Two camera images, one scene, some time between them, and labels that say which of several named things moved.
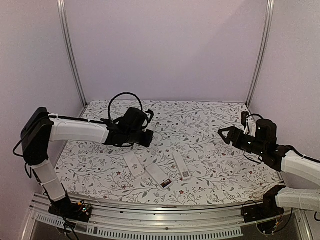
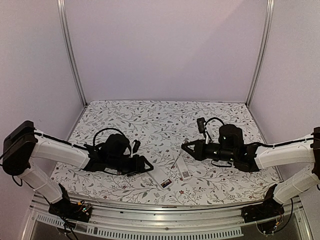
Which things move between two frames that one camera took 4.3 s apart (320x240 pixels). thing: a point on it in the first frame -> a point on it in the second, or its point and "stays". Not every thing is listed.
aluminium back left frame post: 61,5 stays
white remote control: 164,182 stays
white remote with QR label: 181,163 stays
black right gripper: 232,135 -> 198,154
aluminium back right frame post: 269,20 stays
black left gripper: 147,143 -> 138,166
